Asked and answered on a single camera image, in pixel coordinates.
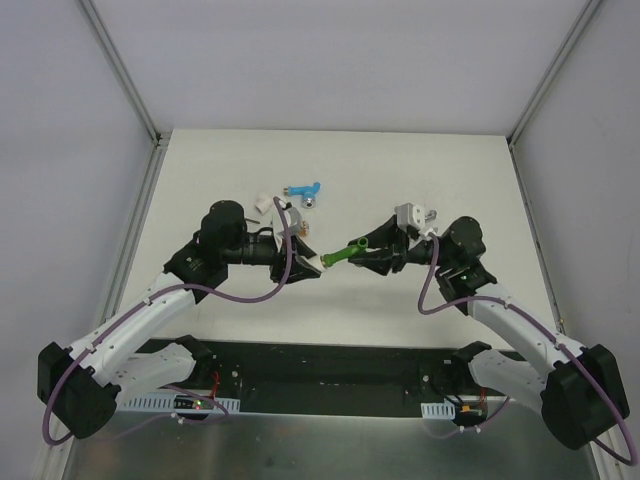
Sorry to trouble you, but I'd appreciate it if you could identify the green faucet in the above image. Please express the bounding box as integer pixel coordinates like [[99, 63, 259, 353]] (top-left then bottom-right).
[[321, 237, 368, 268]]

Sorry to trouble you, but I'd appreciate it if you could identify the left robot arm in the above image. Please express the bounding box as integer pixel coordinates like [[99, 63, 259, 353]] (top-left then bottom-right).
[[36, 197, 329, 446]]

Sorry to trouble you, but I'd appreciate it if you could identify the second white elbow fitting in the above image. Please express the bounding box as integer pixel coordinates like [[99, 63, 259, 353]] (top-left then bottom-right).
[[254, 193, 274, 216]]

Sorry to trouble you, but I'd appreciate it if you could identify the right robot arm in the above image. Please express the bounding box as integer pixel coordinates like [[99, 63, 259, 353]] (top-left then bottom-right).
[[349, 214, 631, 450]]

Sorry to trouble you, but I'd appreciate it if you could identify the blue faucet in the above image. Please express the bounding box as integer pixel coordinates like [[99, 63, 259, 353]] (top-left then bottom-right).
[[283, 182, 321, 209]]

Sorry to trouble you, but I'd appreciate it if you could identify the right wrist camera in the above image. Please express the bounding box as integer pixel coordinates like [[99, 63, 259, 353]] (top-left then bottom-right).
[[394, 203, 436, 237]]

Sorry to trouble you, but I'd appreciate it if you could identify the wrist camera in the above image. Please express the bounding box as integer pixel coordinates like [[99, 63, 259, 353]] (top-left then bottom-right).
[[271, 197, 306, 238], [394, 203, 436, 237]]

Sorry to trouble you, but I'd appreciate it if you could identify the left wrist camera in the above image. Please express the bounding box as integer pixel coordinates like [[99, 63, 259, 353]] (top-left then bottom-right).
[[271, 197, 306, 238]]

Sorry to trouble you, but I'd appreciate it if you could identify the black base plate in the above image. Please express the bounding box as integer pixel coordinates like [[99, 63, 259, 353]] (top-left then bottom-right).
[[153, 338, 511, 415]]

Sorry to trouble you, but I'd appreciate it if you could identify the white cable duct right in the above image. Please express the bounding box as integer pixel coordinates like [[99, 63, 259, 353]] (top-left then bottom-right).
[[420, 402, 456, 421]]

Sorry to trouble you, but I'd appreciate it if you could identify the white cable duct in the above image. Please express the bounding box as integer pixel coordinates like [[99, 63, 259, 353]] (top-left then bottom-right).
[[117, 393, 241, 414], [420, 402, 456, 421]]

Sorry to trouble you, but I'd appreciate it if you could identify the white cable duct left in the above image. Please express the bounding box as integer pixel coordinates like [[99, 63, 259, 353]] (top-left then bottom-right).
[[117, 393, 241, 414]]

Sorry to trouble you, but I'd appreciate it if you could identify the aluminium frame post left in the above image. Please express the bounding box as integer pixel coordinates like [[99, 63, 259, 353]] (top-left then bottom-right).
[[75, 0, 170, 147]]

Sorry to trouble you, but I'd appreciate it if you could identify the aluminium frame post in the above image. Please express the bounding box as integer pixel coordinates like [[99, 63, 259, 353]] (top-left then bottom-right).
[[506, 0, 606, 151], [75, 0, 170, 147]]

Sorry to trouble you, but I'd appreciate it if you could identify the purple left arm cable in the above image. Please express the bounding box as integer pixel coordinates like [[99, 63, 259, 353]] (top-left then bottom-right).
[[42, 207, 301, 447]]

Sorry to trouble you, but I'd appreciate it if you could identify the aluminium frame post right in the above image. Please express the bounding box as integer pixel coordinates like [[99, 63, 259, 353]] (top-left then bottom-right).
[[506, 0, 606, 151]]

